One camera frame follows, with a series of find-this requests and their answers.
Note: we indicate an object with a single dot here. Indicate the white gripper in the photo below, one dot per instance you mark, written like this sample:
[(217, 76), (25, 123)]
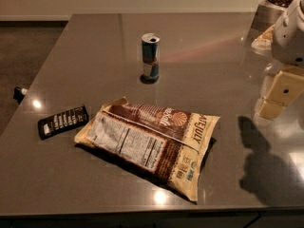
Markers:
[(290, 43)]

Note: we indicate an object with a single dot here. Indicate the redbull can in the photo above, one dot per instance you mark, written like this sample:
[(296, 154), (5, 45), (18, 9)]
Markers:
[(150, 57)]

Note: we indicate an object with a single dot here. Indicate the brown chip bag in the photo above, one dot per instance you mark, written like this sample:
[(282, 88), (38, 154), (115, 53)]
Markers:
[(167, 143)]

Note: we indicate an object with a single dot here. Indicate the black snack bar wrapper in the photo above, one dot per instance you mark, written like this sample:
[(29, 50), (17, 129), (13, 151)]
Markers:
[(62, 122)]

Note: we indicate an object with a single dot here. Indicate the small black object on floor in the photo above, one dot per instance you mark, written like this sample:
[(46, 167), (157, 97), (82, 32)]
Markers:
[(19, 94)]

